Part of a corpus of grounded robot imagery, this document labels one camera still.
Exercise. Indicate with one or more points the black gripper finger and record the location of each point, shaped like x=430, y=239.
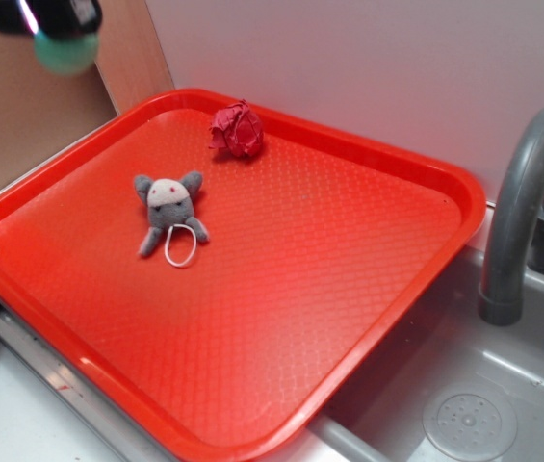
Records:
x=67, y=18
x=12, y=19

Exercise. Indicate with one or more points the green dimpled ball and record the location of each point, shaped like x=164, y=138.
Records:
x=66, y=56

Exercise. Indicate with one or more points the crumpled red paper ball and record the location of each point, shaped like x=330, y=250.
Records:
x=237, y=129

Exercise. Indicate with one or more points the wooden board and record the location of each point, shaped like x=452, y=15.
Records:
x=130, y=59

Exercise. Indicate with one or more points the grey plush mouse toy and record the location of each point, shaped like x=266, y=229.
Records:
x=170, y=205

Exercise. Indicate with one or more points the red plastic tray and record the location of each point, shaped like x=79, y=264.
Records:
x=318, y=246

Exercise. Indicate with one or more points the grey curved faucet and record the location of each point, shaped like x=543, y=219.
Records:
x=516, y=237

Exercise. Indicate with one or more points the grey plastic sink basin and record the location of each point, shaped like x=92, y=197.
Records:
x=444, y=385

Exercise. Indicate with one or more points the metal rail strip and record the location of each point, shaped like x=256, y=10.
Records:
x=119, y=433

